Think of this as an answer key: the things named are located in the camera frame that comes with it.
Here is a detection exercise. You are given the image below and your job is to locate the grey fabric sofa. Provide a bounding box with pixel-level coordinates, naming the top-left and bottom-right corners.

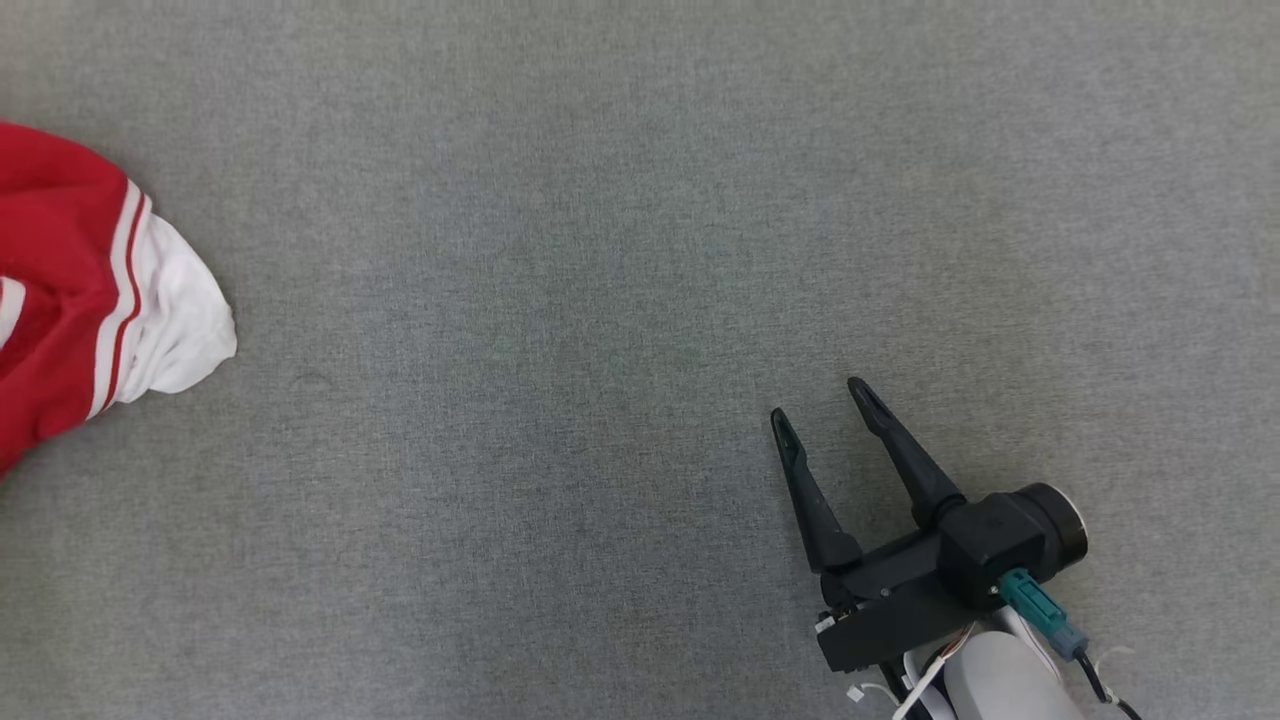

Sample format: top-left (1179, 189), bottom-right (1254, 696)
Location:
top-left (0, 0), bottom-right (1280, 720)

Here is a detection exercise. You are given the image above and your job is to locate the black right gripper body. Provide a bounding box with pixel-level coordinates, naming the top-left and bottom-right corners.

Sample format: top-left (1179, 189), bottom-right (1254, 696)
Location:
top-left (817, 527), bottom-right (1003, 674)

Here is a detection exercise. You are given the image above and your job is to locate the black cable with teal plug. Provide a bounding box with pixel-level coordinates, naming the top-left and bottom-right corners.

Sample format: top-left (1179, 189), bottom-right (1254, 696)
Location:
top-left (1000, 568), bottom-right (1143, 720)

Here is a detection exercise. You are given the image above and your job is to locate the thin red white wire bundle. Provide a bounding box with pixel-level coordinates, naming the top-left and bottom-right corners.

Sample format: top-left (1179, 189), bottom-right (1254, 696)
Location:
top-left (848, 620), bottom-right (979, 720)

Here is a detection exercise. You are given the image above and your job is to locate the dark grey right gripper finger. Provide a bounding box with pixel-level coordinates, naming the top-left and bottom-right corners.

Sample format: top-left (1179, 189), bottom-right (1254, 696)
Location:
top-left (847, 377), bottom-right (967, 529)
top-left (770, 408), bottom-right (864, 575)

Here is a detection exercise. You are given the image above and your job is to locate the red white basketball jersey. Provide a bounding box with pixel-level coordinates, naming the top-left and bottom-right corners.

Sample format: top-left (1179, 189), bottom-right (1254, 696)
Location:
top-left (0, 120), bottom-right (239, 481)

